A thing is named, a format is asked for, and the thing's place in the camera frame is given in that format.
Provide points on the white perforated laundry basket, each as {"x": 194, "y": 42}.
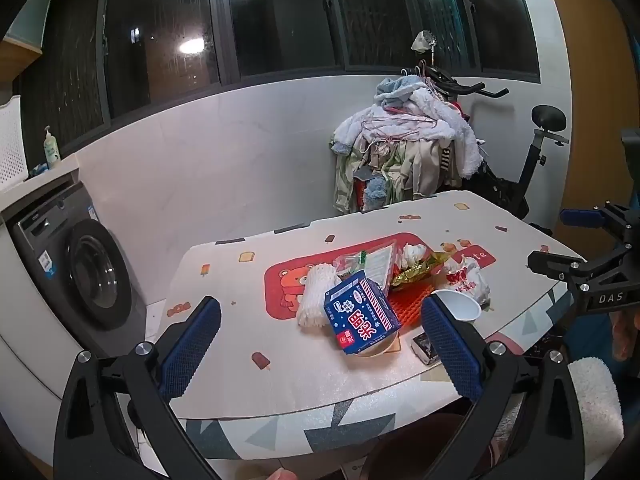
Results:
{"x": 10, "y": 145}

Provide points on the pile of clothes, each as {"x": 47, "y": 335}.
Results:
{"x": 415, "y": 145}

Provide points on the orange foam net sleeve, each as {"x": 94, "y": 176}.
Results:
{"x": 405, "y": 305}

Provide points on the paper bowl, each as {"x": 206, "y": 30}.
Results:
{"x": 380, "y": 348}

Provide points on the gold snack wrapper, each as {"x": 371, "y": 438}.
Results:
{"x": 415, "y": 272}

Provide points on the white paper cup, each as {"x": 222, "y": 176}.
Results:
{"x": 457, "y": 305}

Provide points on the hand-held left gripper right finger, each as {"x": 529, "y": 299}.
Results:
{"x": 450, "y": 350}

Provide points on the white tissue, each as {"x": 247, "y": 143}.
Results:
{"x": 412, "y": 254}

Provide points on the white foam net sleeve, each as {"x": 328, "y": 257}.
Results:
{"x": 315, "y": 295}

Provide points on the blue milk carton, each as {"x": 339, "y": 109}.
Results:
{"x": 360, "y": 315}

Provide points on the white cartoon-printed table mat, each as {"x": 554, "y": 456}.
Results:
{"x": 280, "y": 370}

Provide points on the dark grey washing machine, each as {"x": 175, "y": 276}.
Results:
{"x": 90, "y": 270}

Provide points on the soap pump bottle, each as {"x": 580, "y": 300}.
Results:
{"x": 51, "y": 150}

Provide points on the white red-printed plastic bag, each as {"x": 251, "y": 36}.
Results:
{"x": 465, "y": 280}

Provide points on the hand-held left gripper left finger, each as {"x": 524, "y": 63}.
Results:
{"x": 192, "y": 345}

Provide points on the clear plastic container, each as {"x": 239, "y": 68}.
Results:
{"x": 377, "y": 260}

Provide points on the small black packet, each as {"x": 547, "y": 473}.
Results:
{"x": 425, "y": 347}

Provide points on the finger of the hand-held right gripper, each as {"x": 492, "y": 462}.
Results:
{"x": 550, "y": 261}
{"x": 580, "y": 216}

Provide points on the white fluffy garment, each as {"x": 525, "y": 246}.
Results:
{"x": 595, "y": 395}

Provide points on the person's right hand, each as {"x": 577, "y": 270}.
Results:
{"x": 625, "y": 335}

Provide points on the geometric patterned tablecloth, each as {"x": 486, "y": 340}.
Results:
{"x": 280, "y": 435}

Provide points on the wooden door panel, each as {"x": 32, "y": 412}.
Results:
{"x": 590, "y": 60}

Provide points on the white hanging cloth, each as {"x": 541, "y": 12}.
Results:
{"x": 423, "y": 41}

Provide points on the dark window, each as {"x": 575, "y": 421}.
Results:
{"x": 165, "y": 35}

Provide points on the black exercise bike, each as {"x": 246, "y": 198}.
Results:
{"x": 547, "y": 117}

